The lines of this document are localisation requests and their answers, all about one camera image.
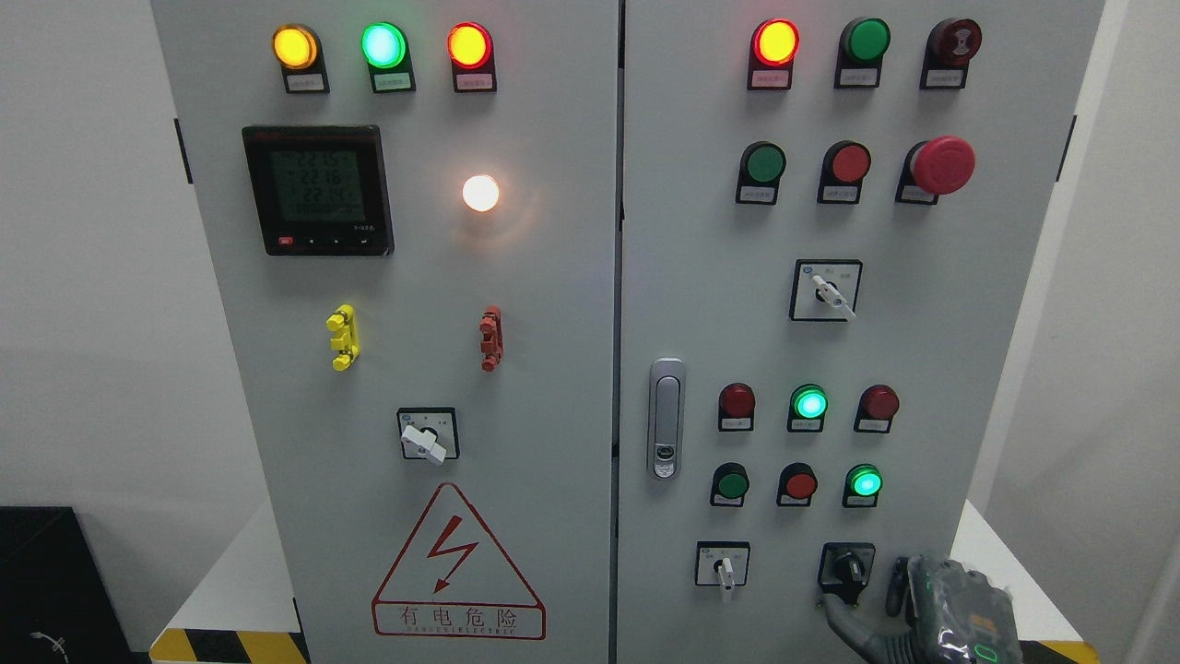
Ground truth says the white selector switch upper right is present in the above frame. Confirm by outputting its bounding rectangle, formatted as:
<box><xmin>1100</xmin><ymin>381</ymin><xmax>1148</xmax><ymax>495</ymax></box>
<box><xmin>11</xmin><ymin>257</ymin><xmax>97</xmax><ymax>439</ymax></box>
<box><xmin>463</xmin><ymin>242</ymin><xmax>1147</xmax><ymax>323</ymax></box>
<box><xmin>789</xmin><ymin>259</ymin><xmax>863</xmax><ymax>321</ymax></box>

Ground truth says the silver door lock handle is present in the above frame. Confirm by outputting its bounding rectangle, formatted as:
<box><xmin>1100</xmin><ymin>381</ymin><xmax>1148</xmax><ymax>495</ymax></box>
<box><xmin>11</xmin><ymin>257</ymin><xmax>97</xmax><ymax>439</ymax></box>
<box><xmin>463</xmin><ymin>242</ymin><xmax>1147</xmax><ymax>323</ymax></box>
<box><xmin>645</xmin><ymin>359</ymin><xmax>687</xmax><ymax>480</ymax></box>

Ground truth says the dark red buzzer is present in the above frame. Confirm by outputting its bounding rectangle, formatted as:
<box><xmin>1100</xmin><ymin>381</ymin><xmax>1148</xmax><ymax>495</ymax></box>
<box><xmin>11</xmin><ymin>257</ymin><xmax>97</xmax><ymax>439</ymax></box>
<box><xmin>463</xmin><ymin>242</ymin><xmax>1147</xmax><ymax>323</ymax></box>
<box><xmin>919</xmin><ymin>18</ymin><xmax>983</xmax><ymax>88</ymax></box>

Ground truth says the red high voltage warning sticker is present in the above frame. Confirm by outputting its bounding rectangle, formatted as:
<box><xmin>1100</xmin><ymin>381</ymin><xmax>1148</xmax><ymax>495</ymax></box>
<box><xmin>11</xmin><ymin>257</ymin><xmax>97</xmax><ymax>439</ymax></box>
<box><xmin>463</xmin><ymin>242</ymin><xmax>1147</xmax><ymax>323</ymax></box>
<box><xmin>372</xmin><ymin>482</ymin><xmax>548</xmax><ymax>640</ymax></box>

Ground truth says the green push button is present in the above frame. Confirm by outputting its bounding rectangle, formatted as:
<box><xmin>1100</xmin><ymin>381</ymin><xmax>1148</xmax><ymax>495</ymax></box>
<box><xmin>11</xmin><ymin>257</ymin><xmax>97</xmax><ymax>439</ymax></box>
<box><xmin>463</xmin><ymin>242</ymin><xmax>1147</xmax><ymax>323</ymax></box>
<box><xmin>833</xmin><ymin>17</ymin><xmax>891</xmax><ymax>88</ymax></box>
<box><xmin>712</xmin><ymin>462</ymin><xmax>749</xmax><ymax>507</ymax></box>

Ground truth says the green push button second row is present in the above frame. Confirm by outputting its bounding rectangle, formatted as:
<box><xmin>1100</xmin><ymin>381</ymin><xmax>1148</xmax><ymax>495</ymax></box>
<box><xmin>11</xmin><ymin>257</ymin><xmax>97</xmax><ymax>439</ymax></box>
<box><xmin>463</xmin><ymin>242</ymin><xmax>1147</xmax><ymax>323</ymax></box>
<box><xmin>735</xmin><ymin>140</ymin><xmax>785</xmax><ymax>206</ymax></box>

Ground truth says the black box lower left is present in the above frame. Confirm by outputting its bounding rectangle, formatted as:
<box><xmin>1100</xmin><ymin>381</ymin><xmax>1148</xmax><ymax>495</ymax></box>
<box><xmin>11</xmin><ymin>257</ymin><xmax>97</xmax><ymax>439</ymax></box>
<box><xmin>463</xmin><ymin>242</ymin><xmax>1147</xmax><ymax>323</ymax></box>
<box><xmin>1</xmin><ymin>507</ymin><xmax>135</xmax><ymax>663</ymax></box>

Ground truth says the grey cabinet right door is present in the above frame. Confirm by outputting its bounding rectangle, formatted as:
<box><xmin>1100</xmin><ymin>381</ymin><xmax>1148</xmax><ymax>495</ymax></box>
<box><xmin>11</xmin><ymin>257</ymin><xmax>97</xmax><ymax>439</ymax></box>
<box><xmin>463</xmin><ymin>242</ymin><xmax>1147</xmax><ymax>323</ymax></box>
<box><xmin>617</xmin><ymin>1</ymin><xmax>1103</xmax><ymax>663</ymax></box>

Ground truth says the white selector switch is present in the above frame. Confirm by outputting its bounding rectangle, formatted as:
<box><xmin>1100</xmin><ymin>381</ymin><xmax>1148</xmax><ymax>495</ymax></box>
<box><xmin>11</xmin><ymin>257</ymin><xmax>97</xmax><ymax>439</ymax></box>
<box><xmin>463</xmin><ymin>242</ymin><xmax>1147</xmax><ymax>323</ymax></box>
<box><xmin>694</xmin><ymin>539</ymin><xmax>750</xmax><ymax>601</ymax></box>
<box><xmin>789</xmin><ymin>259</ymin><xmax>863</xmax><ymax>321</ymax></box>

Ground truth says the yellow terminal connector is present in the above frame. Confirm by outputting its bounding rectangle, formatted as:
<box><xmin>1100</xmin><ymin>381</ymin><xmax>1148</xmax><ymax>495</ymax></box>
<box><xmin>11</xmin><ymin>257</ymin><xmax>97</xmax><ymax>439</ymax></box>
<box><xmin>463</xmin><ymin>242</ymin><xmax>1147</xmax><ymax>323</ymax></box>
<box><xmin>325</xmin><ymin>303</ymin><xmax>360</xmax><ymax>373</ymax></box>

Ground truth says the green push button top right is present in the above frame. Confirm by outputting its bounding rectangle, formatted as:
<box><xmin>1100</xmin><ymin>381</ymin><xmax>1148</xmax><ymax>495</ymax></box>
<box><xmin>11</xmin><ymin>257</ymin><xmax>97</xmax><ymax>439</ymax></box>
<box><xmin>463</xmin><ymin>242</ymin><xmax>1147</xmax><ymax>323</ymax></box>
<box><xmin>833</xmin><ymin>17</ymin><xmax>891</xmax><ymax>88</ymax></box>

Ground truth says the white glowing indicator light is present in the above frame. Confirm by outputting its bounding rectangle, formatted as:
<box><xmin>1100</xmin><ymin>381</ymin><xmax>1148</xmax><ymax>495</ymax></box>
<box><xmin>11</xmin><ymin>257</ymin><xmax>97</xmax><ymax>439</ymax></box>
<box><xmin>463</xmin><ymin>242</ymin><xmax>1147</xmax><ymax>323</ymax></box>
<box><xmin>461</xmin><ymin>173</ymin><xmax>502</xmax><ymax>213</ymax></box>

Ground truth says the red emergency stop button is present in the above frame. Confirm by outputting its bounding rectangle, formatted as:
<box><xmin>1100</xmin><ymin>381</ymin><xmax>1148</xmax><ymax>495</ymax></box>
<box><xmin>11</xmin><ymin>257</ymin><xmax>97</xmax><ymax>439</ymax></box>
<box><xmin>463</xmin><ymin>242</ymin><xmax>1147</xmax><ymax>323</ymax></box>
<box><xmin>896</xmin><ymin>134</ymin><xmax>976</xmax><ymax>206</ymax></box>

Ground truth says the red-orange indicator light left door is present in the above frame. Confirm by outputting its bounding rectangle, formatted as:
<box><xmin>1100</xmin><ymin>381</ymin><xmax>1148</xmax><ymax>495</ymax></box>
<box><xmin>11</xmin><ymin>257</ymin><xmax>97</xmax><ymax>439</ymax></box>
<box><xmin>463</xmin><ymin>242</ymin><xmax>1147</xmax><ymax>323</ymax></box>
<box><xmin>447</xmin><ymin>21</ymin><xmax>497</xmax><ymax>93</ymax></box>

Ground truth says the green push button lower left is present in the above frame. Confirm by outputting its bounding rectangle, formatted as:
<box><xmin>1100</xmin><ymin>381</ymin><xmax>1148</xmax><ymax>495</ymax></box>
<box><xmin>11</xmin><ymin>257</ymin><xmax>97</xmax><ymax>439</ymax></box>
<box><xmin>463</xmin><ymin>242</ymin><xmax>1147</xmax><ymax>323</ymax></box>
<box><xmin>712</xmin><ymin>462</ymin><xmax>749</xmax><ymax>507</ymax></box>

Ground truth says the grey cabinet left door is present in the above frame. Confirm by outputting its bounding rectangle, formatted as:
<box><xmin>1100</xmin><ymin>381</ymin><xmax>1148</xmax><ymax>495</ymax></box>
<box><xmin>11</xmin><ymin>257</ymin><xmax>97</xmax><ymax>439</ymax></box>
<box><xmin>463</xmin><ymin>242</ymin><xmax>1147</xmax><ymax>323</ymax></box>
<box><xmin>151</xmin><ymin>1</ymin><xmax>620</xmax><ymax>663</ymax></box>

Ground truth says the green illuminated button lower right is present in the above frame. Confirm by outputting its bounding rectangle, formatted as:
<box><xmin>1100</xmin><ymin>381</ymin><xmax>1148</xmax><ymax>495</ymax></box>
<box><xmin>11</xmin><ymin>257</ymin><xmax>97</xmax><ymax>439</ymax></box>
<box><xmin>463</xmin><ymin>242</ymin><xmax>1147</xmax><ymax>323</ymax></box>
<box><xmin>843</xmin><ymin>464</ymin><xmax>881</xmax><ymax>509</ymax></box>

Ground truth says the white selector switch lower right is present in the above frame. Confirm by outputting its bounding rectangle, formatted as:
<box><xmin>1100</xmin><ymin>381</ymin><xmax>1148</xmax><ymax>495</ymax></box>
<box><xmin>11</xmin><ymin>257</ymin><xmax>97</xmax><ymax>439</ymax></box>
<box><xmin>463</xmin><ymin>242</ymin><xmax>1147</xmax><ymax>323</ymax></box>
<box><xmin>694</xmin><ymin>539</ymin><xmax>750</xmax><ymax>601</ymax></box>

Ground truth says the yellow indicator light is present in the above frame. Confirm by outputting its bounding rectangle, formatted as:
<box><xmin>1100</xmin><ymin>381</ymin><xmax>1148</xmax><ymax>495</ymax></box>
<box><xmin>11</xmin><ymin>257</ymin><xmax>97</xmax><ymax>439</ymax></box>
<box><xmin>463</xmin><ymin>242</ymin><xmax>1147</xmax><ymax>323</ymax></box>
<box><xmin>271</xmin><ymin>24</ymin><xmax>330</xmax><ymax>94</ymax></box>

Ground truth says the red indicator light top right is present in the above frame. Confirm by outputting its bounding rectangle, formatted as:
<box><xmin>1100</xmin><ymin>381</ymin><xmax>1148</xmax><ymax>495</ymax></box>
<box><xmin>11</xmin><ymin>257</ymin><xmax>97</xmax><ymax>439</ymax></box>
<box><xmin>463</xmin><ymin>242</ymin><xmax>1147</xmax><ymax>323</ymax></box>
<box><xmin>747</xmin><ymin>18</ymin><xmax>799</xmax><ymax>91</ymax></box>

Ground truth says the black digital power meter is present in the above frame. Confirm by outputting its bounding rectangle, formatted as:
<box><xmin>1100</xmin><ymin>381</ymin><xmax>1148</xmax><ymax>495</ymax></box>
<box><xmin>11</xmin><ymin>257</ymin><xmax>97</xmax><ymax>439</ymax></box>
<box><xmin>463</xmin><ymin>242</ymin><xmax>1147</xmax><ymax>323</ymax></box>
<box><xmin>242</xmin><ymin>124</ymin><xmax>395</xmax><ymax>256</ymax></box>

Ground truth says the dark red indicator light left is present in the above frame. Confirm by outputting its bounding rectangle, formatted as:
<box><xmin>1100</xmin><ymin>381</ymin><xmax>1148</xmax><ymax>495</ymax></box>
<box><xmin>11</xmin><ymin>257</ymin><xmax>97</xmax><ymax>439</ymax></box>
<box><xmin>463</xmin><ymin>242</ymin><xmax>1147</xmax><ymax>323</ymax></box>
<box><xmin>717</xmin><ymin>383</ymin><xmax>756</xmax><ymax>432</ymax></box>

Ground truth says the red push button second row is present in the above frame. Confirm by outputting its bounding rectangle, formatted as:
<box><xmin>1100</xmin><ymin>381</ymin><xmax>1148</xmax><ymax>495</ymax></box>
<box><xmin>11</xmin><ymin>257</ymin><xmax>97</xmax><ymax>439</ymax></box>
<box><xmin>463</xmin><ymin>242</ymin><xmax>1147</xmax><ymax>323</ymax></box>
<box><xmin>817</xmin><ymin>140</ymin><xmax>871</xmax><ymax>205</ymax></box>

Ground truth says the red terminal connector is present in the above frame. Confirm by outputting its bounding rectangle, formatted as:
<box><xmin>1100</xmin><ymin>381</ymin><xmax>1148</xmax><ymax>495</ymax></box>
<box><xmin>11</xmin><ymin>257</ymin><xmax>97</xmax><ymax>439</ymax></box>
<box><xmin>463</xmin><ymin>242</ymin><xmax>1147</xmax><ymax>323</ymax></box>
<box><xmin>478</xmin><ymin>305</ymin><xmax>504</xmax><ymax>373</ymax></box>

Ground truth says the red push button lower middle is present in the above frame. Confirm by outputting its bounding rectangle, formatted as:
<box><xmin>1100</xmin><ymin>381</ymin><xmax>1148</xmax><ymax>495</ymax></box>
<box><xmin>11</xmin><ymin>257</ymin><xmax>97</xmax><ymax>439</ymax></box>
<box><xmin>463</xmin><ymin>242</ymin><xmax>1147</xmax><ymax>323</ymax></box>
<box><xmin>776</xmin><ymin>462</ymin><xmax>818</xmax><ymax>507</ymax></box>

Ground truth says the grey cabinet door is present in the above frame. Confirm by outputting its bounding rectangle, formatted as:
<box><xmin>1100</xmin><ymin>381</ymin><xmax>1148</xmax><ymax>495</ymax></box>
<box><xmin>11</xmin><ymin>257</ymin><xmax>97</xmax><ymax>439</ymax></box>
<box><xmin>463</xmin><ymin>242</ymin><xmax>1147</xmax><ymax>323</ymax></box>
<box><xmin>617</xmin><ymin>1</ymin><xmax>1103</xmax><ymax>663</ymax></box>
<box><xmin>151</xmin><ymin>1</ymin><xmax>620</xmax><ymax>663</ymax></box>

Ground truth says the black rotary knob switch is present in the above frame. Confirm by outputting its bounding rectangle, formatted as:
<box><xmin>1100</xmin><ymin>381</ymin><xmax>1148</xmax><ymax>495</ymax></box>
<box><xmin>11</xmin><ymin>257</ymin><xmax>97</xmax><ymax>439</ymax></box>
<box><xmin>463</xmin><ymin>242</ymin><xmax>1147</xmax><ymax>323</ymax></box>
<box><xmin>817</xmin><ymin>543</ymin><xmax>876</xmax><ymax>606</ymax></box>

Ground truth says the white selector switch left door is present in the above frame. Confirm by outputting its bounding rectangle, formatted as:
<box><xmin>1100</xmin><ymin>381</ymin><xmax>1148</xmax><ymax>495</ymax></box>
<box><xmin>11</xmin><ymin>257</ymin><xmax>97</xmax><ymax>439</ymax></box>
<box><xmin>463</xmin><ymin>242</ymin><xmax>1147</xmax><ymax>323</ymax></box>
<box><xmin>396</xmin><ymin>407</ymin><xmax>461</xmax><ymax>466</ymax></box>

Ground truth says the green lit indicator light middle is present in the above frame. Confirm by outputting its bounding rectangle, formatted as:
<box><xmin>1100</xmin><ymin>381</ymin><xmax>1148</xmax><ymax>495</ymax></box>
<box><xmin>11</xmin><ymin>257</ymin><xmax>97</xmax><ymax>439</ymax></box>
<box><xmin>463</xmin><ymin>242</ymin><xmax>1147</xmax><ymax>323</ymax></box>
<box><xmin>787</xmin><ymin>384</ymin><xmax>830</xmax><ymax>433</ymax></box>

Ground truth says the green indicator light top left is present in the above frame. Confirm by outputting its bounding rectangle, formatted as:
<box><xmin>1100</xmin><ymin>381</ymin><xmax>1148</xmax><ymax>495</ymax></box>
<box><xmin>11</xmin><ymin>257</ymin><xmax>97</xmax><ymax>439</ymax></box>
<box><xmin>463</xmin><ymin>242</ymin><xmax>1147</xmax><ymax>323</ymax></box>
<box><xmin>360</xmin><ymin>21</ymin><xmax>417</xmax><ymax>94</ymax></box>

